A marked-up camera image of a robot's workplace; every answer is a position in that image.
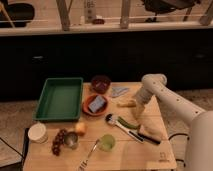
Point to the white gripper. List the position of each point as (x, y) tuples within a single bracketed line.
[(143, 97)]

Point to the yellow banana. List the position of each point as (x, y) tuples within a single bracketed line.
[(128, 103)]

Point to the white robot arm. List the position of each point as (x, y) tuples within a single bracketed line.
[(199, 149)]

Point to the green plastic cup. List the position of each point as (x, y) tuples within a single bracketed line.
[(107, 142)]

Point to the small metal cup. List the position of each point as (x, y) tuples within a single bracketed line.
[(71, 140)]

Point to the white paper cup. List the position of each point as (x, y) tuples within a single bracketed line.
[(38, 133)]

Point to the grey folded cloth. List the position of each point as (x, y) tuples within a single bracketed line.
[(118, 91)]

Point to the wooden brush block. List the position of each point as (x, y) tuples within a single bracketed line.
[(150, 133)]

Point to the black white spatula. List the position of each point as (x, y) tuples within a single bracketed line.
[(114, 122)]

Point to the blue sponge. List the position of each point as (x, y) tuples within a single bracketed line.
[(97, 103)]

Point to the dark red bowl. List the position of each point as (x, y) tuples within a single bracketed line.
[(100, 83)]

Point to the orange bowl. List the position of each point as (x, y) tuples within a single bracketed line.
[(88, 100)]

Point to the small orange fruit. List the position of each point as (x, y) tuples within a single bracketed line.
[(80, 128)]

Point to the green plastic tray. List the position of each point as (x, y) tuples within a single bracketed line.
[(60, 100)]

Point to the metal fork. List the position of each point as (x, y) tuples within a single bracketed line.
[(84, 163)]

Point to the bunch of red grapes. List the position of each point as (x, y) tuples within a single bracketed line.
[(58, 141)]

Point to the black office chair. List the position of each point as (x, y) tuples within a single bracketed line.
[(167, 6)]

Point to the black chair left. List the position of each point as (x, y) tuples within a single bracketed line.
[(20, 14)]

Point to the green handled peeler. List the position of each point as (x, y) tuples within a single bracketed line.
[(128, 125)]

